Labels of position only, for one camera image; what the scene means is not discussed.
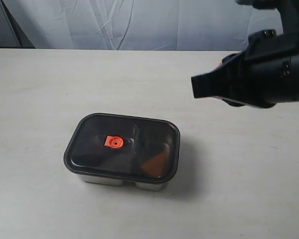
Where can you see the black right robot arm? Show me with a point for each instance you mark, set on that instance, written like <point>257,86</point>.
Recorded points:
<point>288,9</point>

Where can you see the dark transparent lid orange seal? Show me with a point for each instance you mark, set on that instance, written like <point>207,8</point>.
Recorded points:
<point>115,146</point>

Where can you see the steel two-compartment lunch box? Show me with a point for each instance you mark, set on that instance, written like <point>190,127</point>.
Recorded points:
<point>118,182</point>

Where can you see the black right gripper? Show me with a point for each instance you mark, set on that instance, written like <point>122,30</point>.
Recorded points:
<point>264,74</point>

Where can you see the grey wrinkled backdrop cloth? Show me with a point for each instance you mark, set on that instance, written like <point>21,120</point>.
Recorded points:
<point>142,24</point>

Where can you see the yellow toy cheese wedge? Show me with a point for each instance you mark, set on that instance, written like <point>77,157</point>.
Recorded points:
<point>154,167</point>

